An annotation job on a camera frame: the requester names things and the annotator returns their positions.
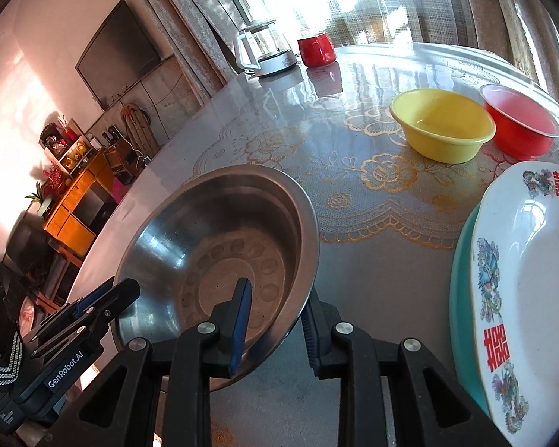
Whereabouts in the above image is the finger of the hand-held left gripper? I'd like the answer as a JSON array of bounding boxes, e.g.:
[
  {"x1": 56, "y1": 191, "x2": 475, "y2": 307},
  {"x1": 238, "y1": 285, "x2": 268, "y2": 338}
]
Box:
[
  {"x1": 51, "y1": 278, "x2": 117, "y2": 320},
  {"x1": 32, "y1": 278, "x2": 140, "y2": 357}
]

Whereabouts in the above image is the beige patterned curtain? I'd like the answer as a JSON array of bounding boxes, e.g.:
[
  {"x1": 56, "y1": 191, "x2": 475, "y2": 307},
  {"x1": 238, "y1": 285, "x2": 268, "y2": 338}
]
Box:
[
  {"x1": 442, "y1": 0, "x2": 559, "y2": 117},
  {"x1": 126, "y1": 0, "x2": 262, "y2": 103}
]

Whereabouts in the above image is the orange wooden cabinet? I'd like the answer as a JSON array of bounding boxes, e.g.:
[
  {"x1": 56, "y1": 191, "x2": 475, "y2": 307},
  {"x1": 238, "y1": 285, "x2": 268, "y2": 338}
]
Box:
[{"x1": 42, "y1": 149, "x2": 122, "y2": 254}]

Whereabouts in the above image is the large white floral plate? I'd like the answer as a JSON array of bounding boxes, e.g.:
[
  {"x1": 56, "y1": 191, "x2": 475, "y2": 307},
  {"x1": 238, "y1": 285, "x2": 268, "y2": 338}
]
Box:
[{"x1": 471, "y1": 161, "x2": 559, "y2": 436}]

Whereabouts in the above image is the green potted plant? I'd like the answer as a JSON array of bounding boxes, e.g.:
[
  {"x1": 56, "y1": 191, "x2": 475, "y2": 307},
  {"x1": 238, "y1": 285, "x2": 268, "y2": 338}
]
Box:
[{"x1": 25, "y1": 181, "x2": 54, "y2": 217}]

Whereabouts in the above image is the wall television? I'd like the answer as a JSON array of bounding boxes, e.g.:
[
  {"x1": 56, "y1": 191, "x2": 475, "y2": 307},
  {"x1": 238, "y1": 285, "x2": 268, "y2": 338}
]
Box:
[{"x1": 75, "y1": 0, "x2": 163, "y2": 111}]

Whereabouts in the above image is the shelf with ornaments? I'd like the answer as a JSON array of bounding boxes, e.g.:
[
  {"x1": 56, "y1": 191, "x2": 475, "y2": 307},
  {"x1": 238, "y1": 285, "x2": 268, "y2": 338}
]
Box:
[{"x1": 38, "y1": 114, "x2": 98, "y2": 178}]

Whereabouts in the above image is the red plastic bowl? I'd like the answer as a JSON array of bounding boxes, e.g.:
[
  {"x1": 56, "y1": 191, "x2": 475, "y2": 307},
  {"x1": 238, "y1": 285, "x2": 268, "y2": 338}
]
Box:
[{"x1": 479, "y1": 84, "x2": 559, "y2": 161}]

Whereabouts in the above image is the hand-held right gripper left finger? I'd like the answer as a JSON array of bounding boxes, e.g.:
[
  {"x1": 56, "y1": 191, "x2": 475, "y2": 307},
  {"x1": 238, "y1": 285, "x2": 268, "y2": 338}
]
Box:
[{"x1": 58, "y1": 277, "x2": 253, "y2": 447}]

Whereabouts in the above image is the stainless steel bowl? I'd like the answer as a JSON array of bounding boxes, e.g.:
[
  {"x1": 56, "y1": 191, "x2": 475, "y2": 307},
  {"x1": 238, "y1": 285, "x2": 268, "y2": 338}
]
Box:
[{"x1": 113, "y1": 164, "x2": 320, "y2": 393}]

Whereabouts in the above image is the yellow plastic bowl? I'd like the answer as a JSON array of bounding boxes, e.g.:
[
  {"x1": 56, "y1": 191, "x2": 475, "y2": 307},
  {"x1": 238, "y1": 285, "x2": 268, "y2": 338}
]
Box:
[{"x1": 390, "y1": 88, "x2": 497, "y2": 165}]

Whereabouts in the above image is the tan cactus-shaped stand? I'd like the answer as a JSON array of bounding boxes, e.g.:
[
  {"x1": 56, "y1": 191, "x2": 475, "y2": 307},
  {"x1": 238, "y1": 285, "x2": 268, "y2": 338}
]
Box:
[{"x1": 120, "y1": 102, "x2": 160, "y2": 159}]

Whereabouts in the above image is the sheer white curtain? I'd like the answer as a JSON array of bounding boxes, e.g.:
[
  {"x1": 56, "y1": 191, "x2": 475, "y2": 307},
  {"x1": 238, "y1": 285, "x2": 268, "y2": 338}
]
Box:
[{"x1": 214, "y1": 0, "x2": 448, "y2": 52}]

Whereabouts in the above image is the red flower decoration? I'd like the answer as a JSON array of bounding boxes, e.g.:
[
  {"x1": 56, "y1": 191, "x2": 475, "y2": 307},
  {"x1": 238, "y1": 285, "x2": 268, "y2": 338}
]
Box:
[{"x1": 43, "y1": 163, "x2": 67, "y2": 196}]

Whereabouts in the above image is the red mug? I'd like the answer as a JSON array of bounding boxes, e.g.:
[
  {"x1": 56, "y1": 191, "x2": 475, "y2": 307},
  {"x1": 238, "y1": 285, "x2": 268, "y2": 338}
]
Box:
[{"x1": 297, "y1": 32, "x2": 338, "y2": 68}]

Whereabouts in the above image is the glass electric kettle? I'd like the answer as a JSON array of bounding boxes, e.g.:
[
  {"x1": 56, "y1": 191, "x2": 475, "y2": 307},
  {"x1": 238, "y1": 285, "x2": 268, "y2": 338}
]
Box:
[{"x1": 234, "y1": 19, "x2": 299, "y2": 77}]

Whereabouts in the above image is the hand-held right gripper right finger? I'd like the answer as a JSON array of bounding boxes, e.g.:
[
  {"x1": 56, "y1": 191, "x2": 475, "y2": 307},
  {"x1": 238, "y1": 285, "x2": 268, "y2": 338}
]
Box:
[{"x1": 302, "y1": 284, "x2": 513, "y2": 447}]

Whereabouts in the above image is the teal plastic plate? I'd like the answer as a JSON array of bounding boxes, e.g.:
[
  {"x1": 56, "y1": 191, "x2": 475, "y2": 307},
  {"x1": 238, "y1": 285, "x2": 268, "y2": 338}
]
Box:
[{"x1": 449, "y1": 205, "x2": 490, "y2": 417}]

